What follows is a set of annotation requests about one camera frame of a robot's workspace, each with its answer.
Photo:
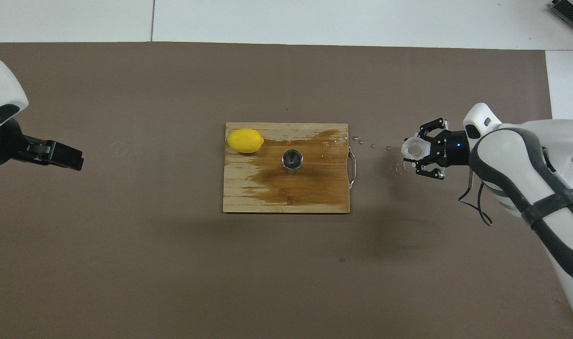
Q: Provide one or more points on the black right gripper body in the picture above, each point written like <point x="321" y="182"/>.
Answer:
<point x="453" y="149"/>

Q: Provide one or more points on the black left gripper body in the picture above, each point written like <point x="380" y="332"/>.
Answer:
<point x="4" y="146"/>

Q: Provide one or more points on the steel double jigger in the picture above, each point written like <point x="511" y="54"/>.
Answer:
<point x="292" y="160"/>

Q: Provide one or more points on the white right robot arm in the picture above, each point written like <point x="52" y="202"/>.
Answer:
<point x="517" y="165"/>

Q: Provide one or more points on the small clear water puddle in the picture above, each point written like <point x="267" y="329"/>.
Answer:
<point x="398" y="168"/>

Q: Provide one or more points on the brown table mat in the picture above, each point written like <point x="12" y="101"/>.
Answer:
<point x="173" y="259"/>

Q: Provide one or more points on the wooden cutting board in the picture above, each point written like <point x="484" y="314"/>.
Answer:
<point x="267" y="197"/>

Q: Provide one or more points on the yellow lemon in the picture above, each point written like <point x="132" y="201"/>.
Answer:
<point x="244" y="141"/>

